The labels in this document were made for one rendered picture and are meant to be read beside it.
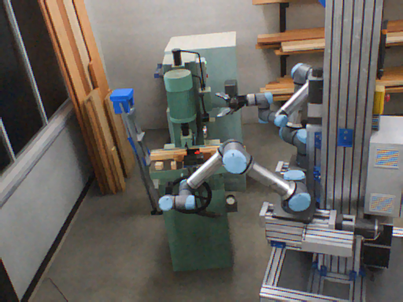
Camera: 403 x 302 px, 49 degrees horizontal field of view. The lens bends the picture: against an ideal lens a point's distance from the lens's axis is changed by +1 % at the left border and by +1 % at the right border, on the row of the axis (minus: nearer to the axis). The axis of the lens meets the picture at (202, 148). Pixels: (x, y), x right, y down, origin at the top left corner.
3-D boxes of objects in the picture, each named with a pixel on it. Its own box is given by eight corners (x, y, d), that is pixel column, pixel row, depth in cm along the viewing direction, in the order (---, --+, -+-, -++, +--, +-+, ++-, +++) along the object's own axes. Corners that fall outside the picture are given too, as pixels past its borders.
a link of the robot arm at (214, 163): (232, 127, 236) (174, 182, 254) (233, 137, 226) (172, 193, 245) (248, 140, 240) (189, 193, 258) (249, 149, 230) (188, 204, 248)
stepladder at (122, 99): (147, 216, 399) (107, 98, 344) (152, 200, 420) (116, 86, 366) (164, 215, 396) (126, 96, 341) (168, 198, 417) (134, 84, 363)
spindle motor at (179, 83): (169, 125, 281) (162, 79, 266) (171, 114, 296) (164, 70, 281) (196, 123, 280) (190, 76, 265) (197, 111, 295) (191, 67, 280)
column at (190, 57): (175, 157, 323) (160, 64, 289) (177, 143, 343) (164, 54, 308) (205, 154, 322) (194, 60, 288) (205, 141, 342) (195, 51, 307)
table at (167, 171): (149, 188, 283) (147, 180, 280) (153, 163, 310) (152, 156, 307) (242, 179, 280) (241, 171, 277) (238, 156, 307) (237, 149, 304)
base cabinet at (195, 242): (172, 272, 331) (158, 195, 297) (176, 223, 382) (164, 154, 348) (231, 267, 329) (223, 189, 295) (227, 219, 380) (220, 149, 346)
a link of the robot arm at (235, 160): (311, 186, 240) (231, 136, 226) (317, 202, 227) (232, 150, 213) (297, 200, 245) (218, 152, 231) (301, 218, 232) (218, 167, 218)
